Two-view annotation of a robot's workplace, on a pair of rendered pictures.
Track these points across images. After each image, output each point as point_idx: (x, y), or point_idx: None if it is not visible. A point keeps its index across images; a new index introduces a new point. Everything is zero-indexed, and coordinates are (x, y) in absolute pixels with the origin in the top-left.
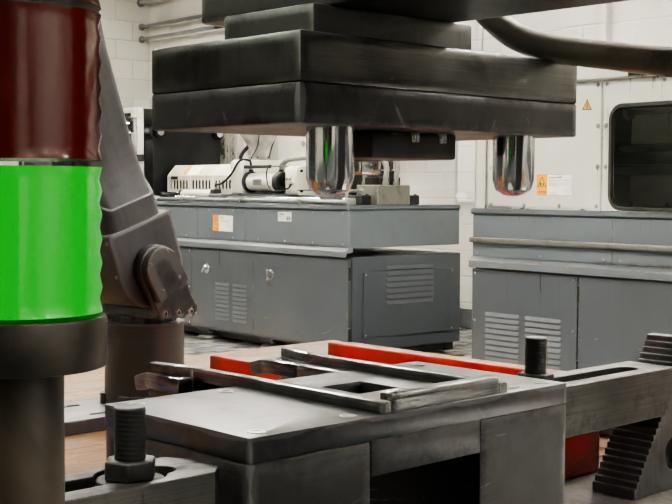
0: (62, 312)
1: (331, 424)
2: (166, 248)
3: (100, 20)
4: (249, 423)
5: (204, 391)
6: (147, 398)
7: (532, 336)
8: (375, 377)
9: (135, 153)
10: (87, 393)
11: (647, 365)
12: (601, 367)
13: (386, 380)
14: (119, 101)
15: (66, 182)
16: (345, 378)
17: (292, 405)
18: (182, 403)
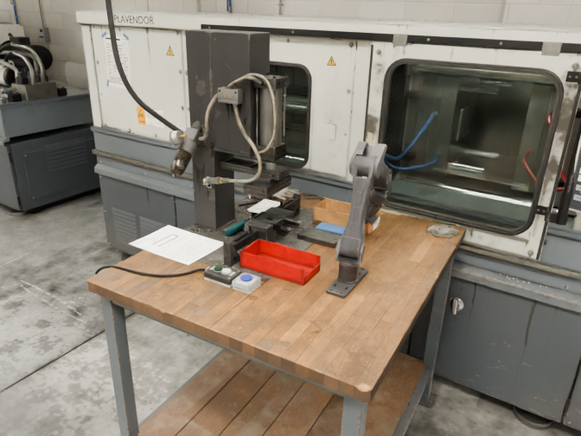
0: None
1: (266, 209)
2: (338, 240)
3: (353, 189)
4: (274, 208)
5: (286, 215)
6: (290, 213)
7: (250, 226)
8: (269, 221)
9: (347, 221)
10: (378, 294)
11: (232, 242)
12: (239, 240)
13: (267, 221)
14: (350, 208)
15: None
16: (272, 221)
17: (273, 213)
18: (285, 212)
